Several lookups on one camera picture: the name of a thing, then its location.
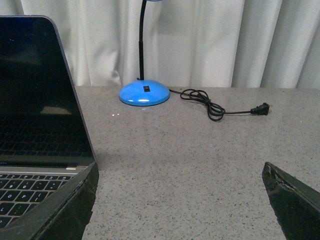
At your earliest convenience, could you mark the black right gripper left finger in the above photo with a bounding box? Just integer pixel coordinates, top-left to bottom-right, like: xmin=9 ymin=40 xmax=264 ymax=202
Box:
xmin=0 ymin=162 xmax=99 ymax=240

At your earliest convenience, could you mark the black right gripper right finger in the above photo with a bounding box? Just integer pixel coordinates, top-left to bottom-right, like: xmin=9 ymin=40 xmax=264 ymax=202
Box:
xmin=262 ymin=162 xmax=320 ymax=240

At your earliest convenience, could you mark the blue desk lamp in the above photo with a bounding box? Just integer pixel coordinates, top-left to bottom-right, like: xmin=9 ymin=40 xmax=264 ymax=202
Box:
xmin=118 ymin=0 xmax=170 ymax=107

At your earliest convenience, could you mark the black lamp power cable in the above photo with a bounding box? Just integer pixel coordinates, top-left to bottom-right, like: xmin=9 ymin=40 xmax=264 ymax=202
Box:
xmin=167 ymin=88 xmax=271 ymax=123

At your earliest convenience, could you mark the white curtain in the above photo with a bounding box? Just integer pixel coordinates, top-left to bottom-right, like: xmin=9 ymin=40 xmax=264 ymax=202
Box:
xmin=0 ymin=0 xmax=320 ymax=89

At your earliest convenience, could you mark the silver laptop with black screen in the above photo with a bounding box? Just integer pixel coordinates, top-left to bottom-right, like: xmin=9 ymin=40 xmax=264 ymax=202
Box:
xmin=0 ymin=15 xmax=95 ymax=228

